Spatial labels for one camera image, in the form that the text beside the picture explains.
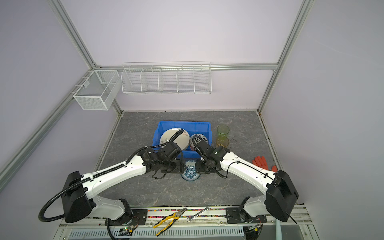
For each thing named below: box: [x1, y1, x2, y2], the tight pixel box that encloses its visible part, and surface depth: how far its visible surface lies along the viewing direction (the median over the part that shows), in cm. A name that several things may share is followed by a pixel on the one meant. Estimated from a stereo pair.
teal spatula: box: [275, 218, 283, 240], surface depth 70 cm
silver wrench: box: [187, 205, 210, 223], surface depth 77 cm
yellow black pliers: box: [152, 207, 187, 237], surface depth 74 cm
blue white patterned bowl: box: [180, 159, 201, 182], surface depth 82 cm
